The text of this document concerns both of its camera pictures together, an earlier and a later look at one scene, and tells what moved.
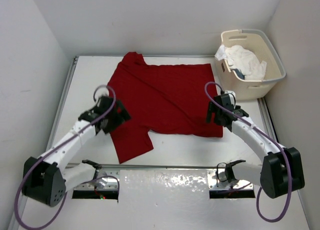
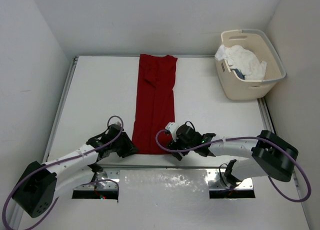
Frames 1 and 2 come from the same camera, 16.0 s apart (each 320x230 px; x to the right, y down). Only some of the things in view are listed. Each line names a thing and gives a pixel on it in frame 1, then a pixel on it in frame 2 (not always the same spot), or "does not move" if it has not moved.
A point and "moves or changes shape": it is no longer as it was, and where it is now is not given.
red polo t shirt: x=177 y=100 moves or changes shape
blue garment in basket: x=239 y=73 does not move
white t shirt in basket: x=239 y=59 does not move
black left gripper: x=119 y=119 to x=129 y=149
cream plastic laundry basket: x=259 y=42 does not move
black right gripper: x=210 y=110 to x=175 y=145
